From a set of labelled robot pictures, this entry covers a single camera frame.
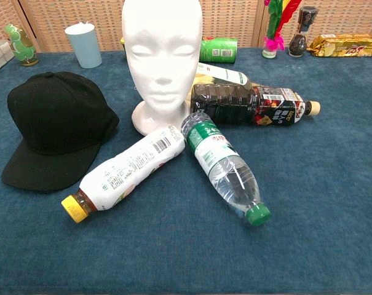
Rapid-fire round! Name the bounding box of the black baseball cap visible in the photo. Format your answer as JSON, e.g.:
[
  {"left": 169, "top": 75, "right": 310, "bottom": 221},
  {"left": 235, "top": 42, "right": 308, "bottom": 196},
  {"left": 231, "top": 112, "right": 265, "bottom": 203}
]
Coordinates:
[{"left": 1, "top": 71, "right": 121, "bottom": 193}]

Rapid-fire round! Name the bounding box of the white foam mannequin head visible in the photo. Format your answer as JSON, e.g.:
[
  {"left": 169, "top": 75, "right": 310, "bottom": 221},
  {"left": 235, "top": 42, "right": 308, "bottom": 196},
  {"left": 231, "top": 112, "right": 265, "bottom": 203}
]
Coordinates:
[{"left": 121, "top": 0, "right": 204, "bottom": 136}]

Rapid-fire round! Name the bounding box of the clear water bottle green cap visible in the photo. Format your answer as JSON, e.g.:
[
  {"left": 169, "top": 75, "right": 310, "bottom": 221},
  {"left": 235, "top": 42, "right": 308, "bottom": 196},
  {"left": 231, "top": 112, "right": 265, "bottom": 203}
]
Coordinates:
[{"left": 180, "top": 112, "right": 272, "bottom": 227}]

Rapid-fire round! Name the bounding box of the dark coffee bottle beige cap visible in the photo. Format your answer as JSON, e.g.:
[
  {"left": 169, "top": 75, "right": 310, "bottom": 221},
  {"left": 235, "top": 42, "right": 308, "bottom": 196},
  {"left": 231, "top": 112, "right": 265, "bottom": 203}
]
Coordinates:
[{"left": 190, "top": 82, "right": 322, "bottom": 127}]

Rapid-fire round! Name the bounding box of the white label bottle yellow cap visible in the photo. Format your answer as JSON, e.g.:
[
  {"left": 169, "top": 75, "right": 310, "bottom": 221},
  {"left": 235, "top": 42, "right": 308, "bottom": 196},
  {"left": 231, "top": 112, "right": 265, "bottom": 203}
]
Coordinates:
[{"left": 61, "top": 124, "right": 186, "bottom": 224}]

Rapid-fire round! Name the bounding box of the yellow tea bottle white label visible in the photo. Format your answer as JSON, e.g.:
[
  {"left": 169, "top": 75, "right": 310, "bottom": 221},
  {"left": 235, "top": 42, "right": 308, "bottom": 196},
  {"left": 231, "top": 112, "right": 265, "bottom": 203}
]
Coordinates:
[{"left": 195, "top": 62, "right": 251, "bottom": 89}]

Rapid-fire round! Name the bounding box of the green chips can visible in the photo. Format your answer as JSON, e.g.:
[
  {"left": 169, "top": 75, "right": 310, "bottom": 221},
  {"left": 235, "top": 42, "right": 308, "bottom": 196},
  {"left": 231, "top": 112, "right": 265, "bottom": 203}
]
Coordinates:
[{"left": 199, "top": 36, "right": 238, "bottom": 65}]

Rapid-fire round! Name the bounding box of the blue table cloth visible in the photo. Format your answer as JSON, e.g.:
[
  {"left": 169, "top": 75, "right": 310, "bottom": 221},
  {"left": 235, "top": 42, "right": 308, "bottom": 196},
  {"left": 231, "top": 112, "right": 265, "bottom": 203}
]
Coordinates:
[{"left": 0, "top": 45, "right": 372, "bottom": 295}]

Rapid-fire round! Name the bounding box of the colourful feather shuttlecock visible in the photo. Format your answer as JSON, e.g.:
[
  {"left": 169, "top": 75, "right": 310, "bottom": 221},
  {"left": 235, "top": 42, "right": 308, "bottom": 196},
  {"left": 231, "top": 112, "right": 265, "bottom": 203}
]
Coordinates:
[{"left": 262, "top": 0, "right": 303, "bottom": 59}]

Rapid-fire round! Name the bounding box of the light blue plastic cup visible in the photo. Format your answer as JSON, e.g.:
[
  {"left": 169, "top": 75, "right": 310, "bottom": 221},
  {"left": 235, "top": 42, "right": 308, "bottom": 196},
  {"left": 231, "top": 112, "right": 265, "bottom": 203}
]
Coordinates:
[{"left": 64, "top": 22, "right": 103, "bottom": 69}]

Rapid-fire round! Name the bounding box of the dark pepper grinder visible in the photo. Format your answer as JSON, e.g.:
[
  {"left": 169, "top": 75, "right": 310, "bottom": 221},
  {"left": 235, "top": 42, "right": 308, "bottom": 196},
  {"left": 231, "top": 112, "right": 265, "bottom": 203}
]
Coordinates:
[{"left": 288, "top": 6, "right": 319, "bottom": 58}]

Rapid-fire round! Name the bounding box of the bamboo folding screen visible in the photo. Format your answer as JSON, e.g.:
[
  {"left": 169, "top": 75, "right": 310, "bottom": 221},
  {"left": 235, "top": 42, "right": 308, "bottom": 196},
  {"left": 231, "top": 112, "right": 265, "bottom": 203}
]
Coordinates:
[{"left": 0, "top": 0, "right": 372, "bottom": 53}]

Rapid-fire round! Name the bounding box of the gold biscuit package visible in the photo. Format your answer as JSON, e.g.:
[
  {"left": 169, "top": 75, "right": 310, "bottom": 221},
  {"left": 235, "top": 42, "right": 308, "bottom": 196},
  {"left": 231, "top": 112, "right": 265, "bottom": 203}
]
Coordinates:
[{"left": 306, "top": 33, "right": 372, "bottom": 58}]

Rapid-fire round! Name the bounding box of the green dinosaur figurine bottle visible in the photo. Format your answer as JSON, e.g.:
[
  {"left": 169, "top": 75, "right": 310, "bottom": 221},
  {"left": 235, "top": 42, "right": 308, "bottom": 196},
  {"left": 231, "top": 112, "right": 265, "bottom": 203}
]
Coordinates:
[{"left": 4, "top": 23, "right": 39, "bottom": 67}]

